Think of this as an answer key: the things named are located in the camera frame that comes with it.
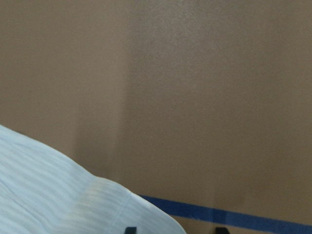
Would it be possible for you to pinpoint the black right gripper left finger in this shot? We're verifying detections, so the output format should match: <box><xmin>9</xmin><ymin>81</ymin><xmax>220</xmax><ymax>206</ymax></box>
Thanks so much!
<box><xmin>124</xmin><ymin>227</ymin><xmax>137</xmax><ymax>234</ymax></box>

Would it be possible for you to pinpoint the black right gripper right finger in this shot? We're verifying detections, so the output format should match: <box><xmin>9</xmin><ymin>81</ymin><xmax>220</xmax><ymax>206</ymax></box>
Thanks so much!
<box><xmin>215</xmin><ymin>227</ymin><xmax>229</xmax><ymax>234</ymax></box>

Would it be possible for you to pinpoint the light blue button-up shirt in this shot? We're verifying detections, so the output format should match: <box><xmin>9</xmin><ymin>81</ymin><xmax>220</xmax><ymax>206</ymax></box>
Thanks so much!
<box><xmin>0</xmin><ymin>127</ymin><xmax>184</xmax><ymax>234</ymax></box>

